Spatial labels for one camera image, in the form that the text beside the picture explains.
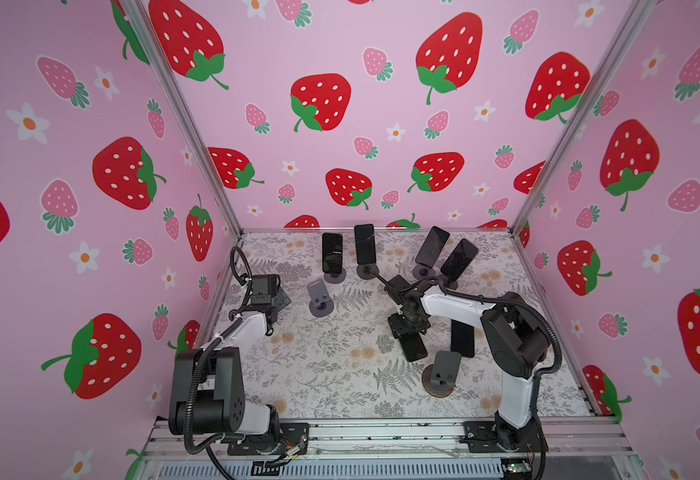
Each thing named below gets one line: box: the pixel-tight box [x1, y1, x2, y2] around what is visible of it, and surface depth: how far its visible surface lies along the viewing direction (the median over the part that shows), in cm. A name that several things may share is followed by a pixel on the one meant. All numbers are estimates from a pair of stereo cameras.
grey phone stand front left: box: [307, 279, 334, 318], surface depth 97 cm
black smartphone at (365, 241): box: [354, 224, 377, 265], surface depth 103 cm
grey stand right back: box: [412, 264, 436, 281], surface depth 110 cm
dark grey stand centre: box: [356, 263, 379, 280], surface depth 112 cm
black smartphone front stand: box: [399, 332, 428, 362], surface depth 90 cm
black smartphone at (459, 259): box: [440, 238, 479, 282], surface depth 100 cm
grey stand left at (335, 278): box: [324, 268, 346, 284], surface depth 109 cm
